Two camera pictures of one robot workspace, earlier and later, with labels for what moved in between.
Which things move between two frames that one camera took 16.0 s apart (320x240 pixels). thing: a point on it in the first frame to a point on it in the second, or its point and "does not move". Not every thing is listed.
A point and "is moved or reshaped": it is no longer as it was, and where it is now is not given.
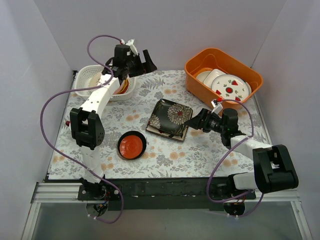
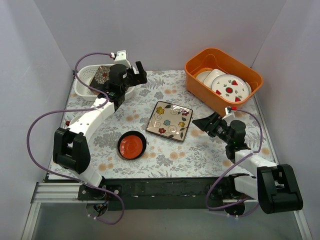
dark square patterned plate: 170,118 is moved or reshaped
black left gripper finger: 149,66 to 142,78
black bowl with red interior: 132,145 does not move
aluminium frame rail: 51,192 does not move
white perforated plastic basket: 83,77 does not move
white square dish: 209,79 does not move
